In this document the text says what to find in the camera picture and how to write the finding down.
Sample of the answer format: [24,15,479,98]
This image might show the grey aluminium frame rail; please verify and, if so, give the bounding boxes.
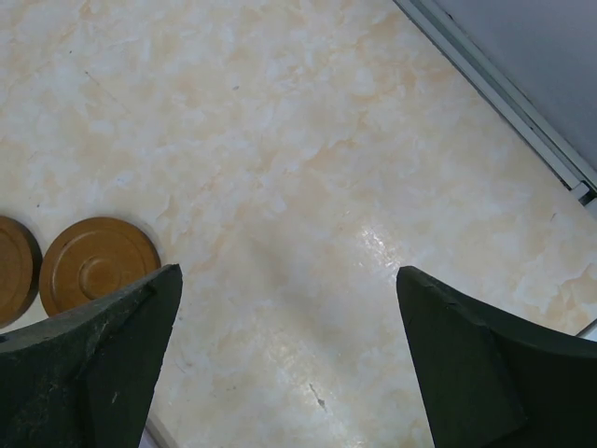
[397,1,596,213]

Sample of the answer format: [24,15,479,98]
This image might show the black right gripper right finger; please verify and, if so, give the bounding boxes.
[396,266,596,447]

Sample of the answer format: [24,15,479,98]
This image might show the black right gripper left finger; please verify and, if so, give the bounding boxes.
[1,264,182,447]

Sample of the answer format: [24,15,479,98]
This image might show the dark brown wooden coaster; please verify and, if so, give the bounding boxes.
[39,217,161,316]

